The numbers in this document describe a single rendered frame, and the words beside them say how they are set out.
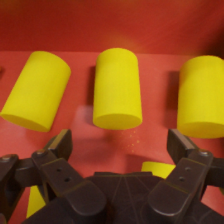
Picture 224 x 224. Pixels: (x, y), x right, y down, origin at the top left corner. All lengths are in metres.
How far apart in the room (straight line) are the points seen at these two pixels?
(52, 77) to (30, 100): 0.05
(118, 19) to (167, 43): 0.10
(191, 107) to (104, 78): 0.12
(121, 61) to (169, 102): 0.11
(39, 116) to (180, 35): 0.26
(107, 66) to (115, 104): 0.06
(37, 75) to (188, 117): 0.21
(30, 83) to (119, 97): 0.12
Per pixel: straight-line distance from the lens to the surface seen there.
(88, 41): 0.33
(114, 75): 0.23
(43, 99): 0.24
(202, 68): 0.27
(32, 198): 0.21
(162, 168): 0.19
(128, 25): 0.30
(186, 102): 0.25
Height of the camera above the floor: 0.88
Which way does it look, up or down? 67 degrees down
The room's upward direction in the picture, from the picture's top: 2 degrees counter-clockwise
